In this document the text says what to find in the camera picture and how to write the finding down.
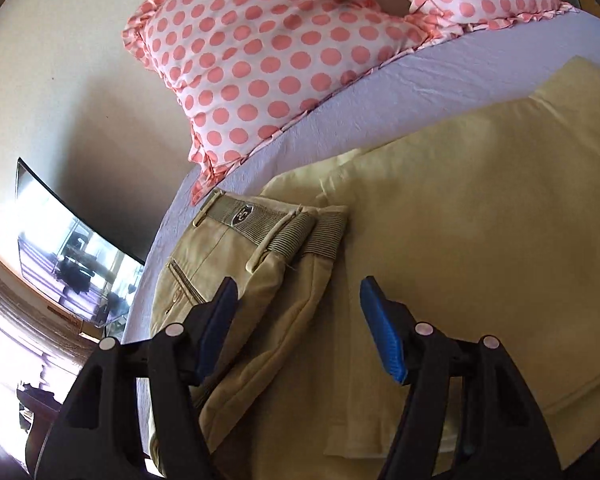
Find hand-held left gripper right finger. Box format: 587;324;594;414
359;276;566;480

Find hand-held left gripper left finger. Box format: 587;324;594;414
27;276;239;480

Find beige pants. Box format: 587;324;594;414
147;189;351;480

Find pale yellow blanket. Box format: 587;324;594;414
260;56;600;461

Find dark wooden furniture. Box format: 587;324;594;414
15;382;63;436

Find bed with lavender sheet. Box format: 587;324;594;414
121;7;600;480

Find wall-mounted television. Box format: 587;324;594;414
16;157;147;327

